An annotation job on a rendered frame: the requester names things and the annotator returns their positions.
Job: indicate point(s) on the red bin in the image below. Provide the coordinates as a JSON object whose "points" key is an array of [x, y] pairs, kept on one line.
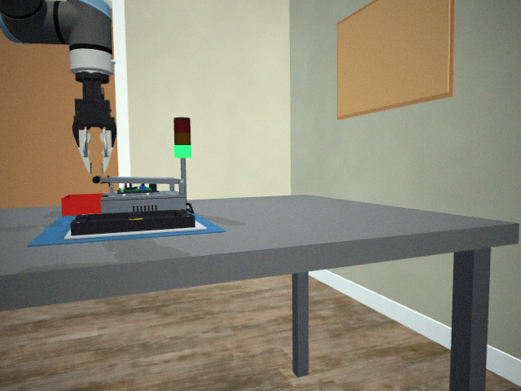
{"points": [[81, 204]]}

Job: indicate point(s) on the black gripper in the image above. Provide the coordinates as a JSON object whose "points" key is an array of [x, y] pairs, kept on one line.
{"points": [[93, 114]]}

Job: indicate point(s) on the green circuit board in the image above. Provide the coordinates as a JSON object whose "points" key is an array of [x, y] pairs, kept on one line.
{"points": [[144, 188]]}

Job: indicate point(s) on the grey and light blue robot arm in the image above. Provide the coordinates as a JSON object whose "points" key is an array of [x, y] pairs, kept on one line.
{"points": [[84, 25]]}

